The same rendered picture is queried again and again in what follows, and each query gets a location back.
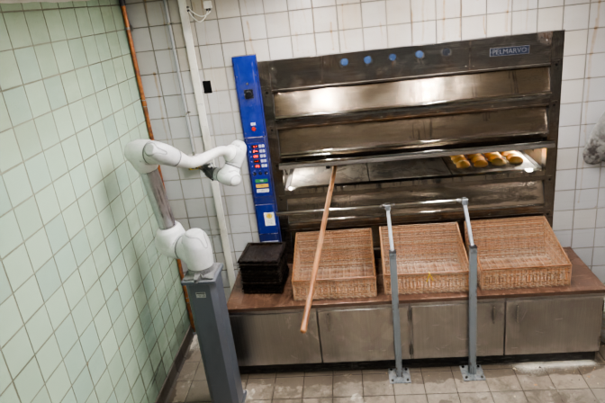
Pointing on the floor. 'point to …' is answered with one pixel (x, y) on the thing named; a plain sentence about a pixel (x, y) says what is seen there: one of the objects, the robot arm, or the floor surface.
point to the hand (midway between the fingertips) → (202, 168)
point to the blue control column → (253, 113)
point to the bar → (397, 286)
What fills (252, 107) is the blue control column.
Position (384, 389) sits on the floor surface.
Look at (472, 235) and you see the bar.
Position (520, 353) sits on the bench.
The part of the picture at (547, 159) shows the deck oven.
